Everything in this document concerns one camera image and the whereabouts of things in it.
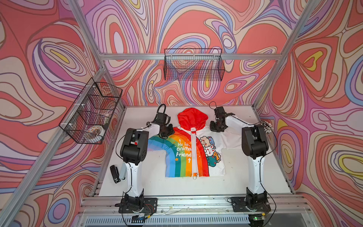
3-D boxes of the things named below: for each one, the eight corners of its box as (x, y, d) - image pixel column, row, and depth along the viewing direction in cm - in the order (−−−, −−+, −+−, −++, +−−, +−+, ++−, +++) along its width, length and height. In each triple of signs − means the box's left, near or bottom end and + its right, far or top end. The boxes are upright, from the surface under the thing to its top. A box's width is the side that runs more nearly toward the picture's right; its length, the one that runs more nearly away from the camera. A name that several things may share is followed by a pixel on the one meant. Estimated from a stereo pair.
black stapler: (116, 183, 82) (113, 182, 80) (111, 168, 88) (109, 166, 85) (121, 181, 83) (119, 179, 81) (116, 166, 89) (114, 164, 86)
